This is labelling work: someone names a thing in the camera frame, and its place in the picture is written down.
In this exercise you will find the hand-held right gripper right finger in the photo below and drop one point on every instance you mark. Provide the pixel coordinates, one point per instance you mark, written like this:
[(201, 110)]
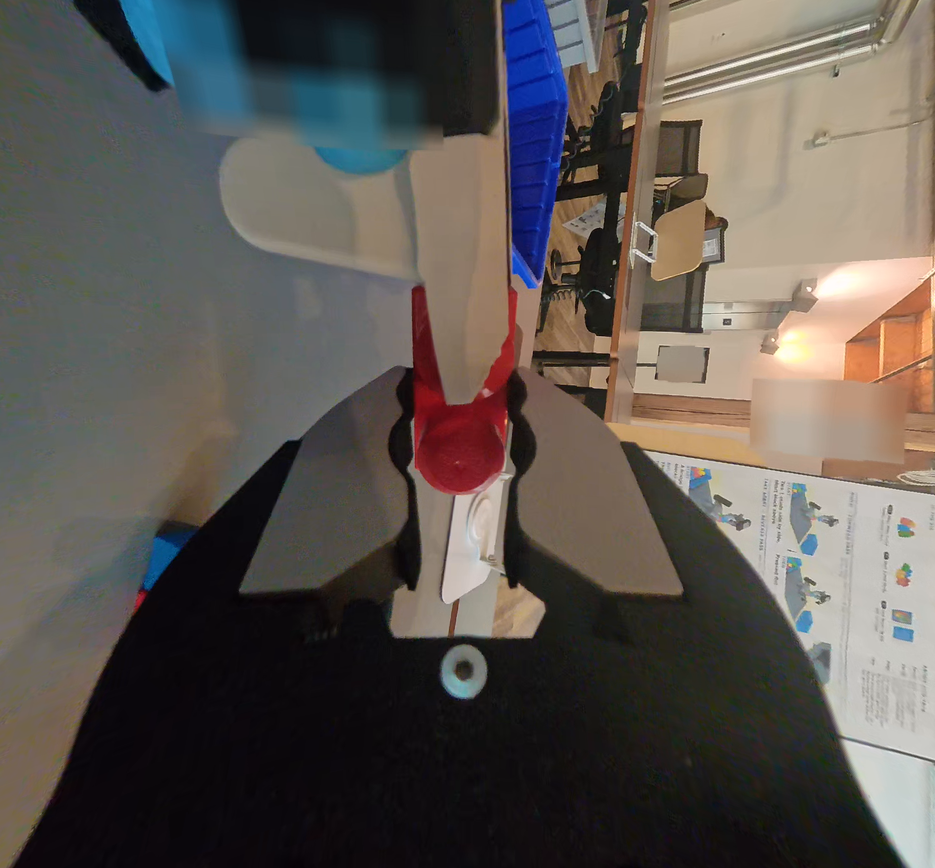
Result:
[(592, 510)]

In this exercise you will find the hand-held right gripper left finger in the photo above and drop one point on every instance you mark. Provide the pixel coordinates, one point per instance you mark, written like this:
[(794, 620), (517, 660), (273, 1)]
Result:
[(329, 503)]

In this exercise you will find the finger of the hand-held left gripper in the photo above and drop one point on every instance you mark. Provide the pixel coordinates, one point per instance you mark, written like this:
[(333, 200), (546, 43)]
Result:
[(292, 210), (467, 261)]

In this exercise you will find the blue plastic bin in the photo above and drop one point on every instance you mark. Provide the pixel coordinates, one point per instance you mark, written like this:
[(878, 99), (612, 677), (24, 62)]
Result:
[(533, 115)]

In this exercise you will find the red mega block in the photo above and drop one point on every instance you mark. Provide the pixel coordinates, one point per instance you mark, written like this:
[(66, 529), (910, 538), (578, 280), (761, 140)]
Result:
[(460, 451)]

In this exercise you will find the blue mega block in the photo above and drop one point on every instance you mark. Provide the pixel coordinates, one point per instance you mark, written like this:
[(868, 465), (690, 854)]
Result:
[(169, 554)]

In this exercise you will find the black office chair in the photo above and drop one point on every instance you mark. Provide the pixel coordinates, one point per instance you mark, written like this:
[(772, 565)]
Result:
[(603, 276)]

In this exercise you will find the black mesh chair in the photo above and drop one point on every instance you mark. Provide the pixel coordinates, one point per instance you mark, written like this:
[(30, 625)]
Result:
[(679, 148)]

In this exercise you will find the printed instruction sheet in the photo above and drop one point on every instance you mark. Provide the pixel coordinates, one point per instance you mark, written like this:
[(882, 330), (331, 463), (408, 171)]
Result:
[(818, 590)]

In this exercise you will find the metal ceiling pipe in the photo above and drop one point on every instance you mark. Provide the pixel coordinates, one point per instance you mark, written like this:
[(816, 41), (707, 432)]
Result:
[(767, 61)]

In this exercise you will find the wooden shelf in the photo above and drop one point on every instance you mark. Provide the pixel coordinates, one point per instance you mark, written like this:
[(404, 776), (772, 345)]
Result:
[(891, 342)]

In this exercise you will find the wall lamp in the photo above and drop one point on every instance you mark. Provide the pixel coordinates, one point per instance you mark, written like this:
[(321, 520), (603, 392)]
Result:
[(771, 342), (806, 294)]

